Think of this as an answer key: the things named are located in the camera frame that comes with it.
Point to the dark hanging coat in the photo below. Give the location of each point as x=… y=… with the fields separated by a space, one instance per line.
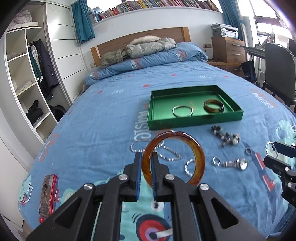
x=43 y=67

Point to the olive green jacket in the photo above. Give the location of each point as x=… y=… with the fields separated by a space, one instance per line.
x=113 y=57

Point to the teal curtain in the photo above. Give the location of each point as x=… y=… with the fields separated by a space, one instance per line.
x=231 y=16
x=83 y=25

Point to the silver wristwatch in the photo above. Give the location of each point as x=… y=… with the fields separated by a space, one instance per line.
x=240 y=164

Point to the red smartphone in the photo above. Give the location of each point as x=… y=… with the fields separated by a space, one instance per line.
x=49 y=197

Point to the right teal curtain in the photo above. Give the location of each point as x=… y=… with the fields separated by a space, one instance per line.
x=231 y=16

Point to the dark brown jade bangle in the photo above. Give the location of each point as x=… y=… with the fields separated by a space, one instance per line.
x=213 y=106

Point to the twisted silver hoop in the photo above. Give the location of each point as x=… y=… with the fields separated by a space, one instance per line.
x=190 y=167
x=271 y=150

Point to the blue dinosaur bedspread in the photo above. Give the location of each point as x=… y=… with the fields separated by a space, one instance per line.
x=92 y=142

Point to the white printer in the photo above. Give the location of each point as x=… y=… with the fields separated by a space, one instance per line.
x=223 y=30

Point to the wooden drawer cabinet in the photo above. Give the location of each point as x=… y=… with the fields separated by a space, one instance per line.
x=228 y=50

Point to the green metal tray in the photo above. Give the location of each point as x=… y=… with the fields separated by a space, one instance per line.
x=161 y=103

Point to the blue folded duvet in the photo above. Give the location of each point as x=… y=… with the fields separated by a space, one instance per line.
x=184 y=51

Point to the grey puffer jacket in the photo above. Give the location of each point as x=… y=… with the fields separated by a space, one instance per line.
x=147 y=45

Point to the folded bedding on wardrobe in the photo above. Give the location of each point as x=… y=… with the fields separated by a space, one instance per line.
x=22 y=20

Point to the black clothes on shelf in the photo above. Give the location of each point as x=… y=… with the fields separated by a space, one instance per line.
x=34 y=112

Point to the black tote bag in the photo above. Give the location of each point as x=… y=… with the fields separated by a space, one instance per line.
x=249 y=71

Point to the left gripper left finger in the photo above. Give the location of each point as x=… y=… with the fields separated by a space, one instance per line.
x=93 y=212

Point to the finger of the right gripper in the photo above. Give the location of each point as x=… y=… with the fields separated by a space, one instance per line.
x=285 y=149

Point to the dark grey chair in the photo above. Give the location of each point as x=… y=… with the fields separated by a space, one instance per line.
x=280 y=73

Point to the left teal curtain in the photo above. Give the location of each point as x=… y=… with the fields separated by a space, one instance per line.
x=83 y=25

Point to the row of books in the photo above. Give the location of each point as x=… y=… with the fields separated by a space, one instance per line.
x=128 y=6

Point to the thin silver bangle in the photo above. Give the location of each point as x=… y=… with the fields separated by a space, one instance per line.
x=182 y=111

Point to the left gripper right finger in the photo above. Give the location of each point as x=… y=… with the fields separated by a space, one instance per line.
x=198 y=212

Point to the white wardrobe shelving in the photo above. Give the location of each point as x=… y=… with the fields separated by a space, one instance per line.
x=56 y=31

